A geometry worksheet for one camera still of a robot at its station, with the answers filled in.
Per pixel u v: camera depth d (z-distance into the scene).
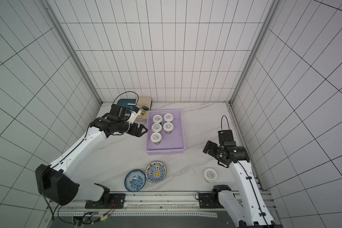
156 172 0.82
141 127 0.70
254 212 0.38
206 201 0.73
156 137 0.91
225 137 0.56
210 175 0.76
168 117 1.01
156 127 0.95
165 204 0.73
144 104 1.20
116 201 0.72
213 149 0.67
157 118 1.00
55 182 0.39
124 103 1.19
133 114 0.71
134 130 0.68
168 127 0.96
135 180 0.79
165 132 1.00
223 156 0.52
